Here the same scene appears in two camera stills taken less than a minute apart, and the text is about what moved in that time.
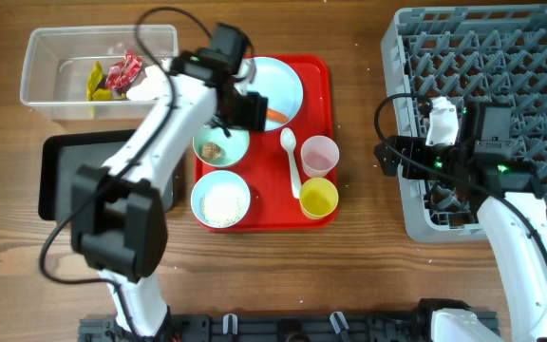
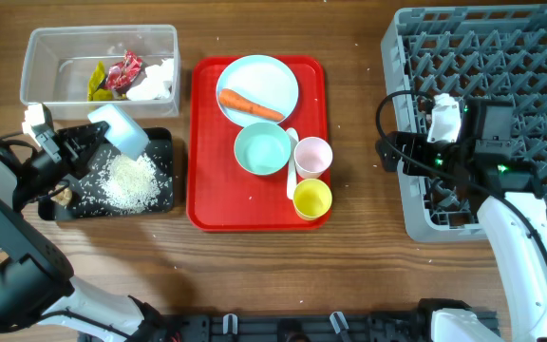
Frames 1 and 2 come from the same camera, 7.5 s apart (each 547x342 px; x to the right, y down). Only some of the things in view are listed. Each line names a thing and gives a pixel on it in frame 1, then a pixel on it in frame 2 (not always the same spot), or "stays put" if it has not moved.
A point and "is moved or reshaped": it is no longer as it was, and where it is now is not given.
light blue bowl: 220,199 -> 123,132
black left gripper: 245,107 -> 75,159
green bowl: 233,147 -> 262,148
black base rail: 359,328 stays put
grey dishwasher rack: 521,56 stays put
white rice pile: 222,203 is moved or reshaped
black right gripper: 414,145 stays put
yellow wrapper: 94,93 stays put
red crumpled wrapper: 121,75 stays put
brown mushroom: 210,151 -> 64,197
